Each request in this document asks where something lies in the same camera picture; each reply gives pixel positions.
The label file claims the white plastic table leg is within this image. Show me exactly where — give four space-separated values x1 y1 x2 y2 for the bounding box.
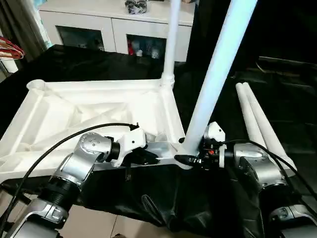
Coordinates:
160 0 183 89
242 82 295 171
174 0 260 170
235 83 267 148

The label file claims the white plastic table top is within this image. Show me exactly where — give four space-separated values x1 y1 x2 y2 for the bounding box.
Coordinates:
0 78 199 179

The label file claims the white sideboard cabinet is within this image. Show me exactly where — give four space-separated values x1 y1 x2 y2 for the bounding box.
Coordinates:
38 0 196 62

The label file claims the dark glittery ornament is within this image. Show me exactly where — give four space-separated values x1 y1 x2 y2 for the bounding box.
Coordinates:
125 0 149 15

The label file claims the red and white bundle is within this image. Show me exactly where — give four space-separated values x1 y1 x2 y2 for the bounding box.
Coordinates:
0 36 26 60

